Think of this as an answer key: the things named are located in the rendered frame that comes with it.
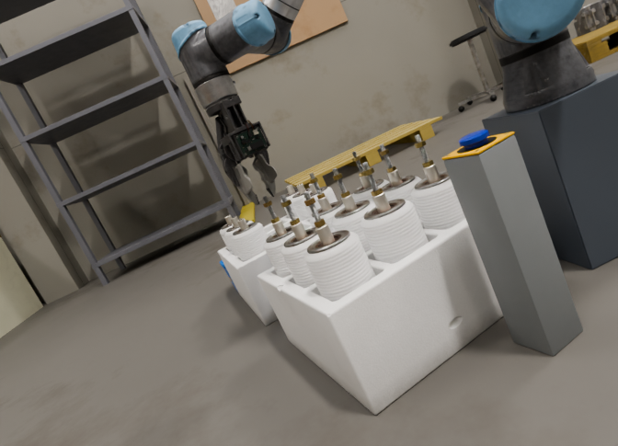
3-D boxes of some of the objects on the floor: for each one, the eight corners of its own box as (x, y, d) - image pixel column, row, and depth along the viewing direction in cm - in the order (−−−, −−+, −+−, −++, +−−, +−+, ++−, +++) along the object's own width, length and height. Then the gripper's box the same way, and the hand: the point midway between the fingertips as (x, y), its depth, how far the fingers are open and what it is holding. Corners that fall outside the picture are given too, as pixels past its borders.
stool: (501, 90, 402) (480, 29, 392) (532, 84, 347) (509, 12, 337) (449, 114, 405) (426, 54, 395) (472, 111, 351) (446, 41, 340)
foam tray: (413, 261, 113) (387, 200, 110) (543, 286, 77) (510, 196, 74) (289, 342, 100) (256, 275, 97) (375, 417, 64) (327, 315, 61)
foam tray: (331, 244, 163) (312, 201, 160) (382, 257, 126) (358, 202, 123) (240, 295, 152) (217, 251, 149) (266, 326, 115) (236, 268, 112)
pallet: (408, 134, 391) (404, 123, 389) (450, 130, 309) (444, 115, 307) (289, 190, 384) (283, 179, 382) (298, 200, 302) (291, 187, 300)
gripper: (202, 107, 78) (253, 211, 82) (254, 86, 82) (300, 187, 86) (193, 117, 86) (240, 212, 90) (241, 98, 90) (283, 189, 94)
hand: (262, 195), depth 90 cm, fingers open, 3 cm apart
